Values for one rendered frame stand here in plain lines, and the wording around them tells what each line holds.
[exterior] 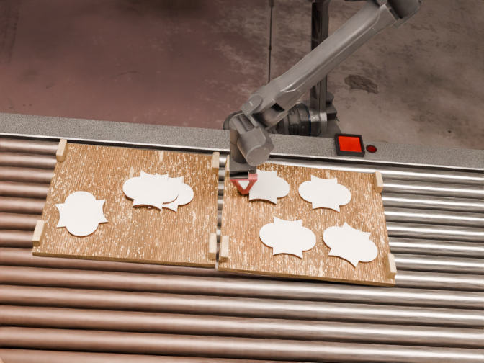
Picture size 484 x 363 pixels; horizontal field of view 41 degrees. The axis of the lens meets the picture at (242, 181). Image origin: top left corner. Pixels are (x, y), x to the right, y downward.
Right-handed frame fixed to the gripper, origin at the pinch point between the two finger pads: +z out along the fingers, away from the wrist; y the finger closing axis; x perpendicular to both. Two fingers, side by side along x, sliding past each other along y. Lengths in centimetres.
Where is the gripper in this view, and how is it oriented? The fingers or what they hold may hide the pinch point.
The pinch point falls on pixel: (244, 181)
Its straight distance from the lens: 162.6
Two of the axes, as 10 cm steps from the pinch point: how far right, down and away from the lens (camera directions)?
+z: 0.4, 7.0, 7.1
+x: -10.0, 0.3, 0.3
